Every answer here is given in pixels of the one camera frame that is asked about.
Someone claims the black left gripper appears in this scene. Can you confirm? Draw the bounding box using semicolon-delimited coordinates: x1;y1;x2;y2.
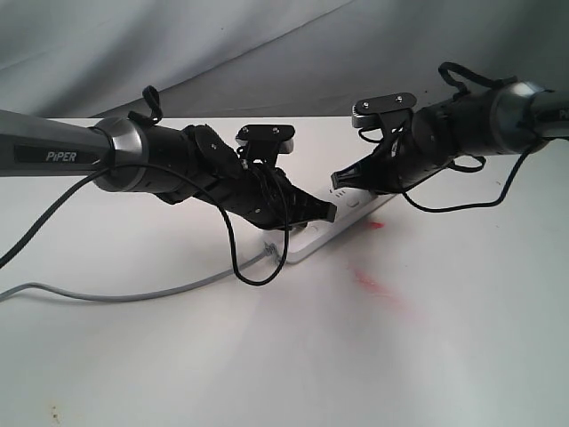
157;125;337;230

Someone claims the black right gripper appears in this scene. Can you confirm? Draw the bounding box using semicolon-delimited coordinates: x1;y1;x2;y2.
331;130;449;194

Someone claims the white five-outlet power strip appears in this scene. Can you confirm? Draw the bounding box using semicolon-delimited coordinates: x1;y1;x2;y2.
287;189;394;264

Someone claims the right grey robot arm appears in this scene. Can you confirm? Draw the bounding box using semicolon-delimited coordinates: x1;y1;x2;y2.
332;82;568;195

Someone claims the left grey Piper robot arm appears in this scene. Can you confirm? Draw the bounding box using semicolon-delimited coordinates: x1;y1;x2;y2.
1;111;337;230

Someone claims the grey backdrop cloth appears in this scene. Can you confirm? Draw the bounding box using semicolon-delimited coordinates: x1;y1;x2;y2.
1;1;568;117

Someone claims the grey power cord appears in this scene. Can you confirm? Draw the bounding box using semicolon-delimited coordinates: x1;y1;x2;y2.
0;242;281;304

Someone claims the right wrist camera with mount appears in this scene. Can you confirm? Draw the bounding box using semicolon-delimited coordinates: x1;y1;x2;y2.
352;93;417;132

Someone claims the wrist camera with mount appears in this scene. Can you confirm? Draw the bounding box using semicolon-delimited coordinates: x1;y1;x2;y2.
352;93;417;132
236;125;296;168

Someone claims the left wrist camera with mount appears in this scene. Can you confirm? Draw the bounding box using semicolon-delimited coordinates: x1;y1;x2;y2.
236;125;296;168

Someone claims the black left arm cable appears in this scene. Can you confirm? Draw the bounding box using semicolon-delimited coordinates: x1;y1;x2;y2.
0;164;294;286

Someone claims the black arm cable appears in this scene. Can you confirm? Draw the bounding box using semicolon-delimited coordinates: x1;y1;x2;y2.
0;164;294;286
355;61;534;213

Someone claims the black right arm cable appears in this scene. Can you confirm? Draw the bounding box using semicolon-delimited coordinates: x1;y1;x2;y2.
355;61;534;213

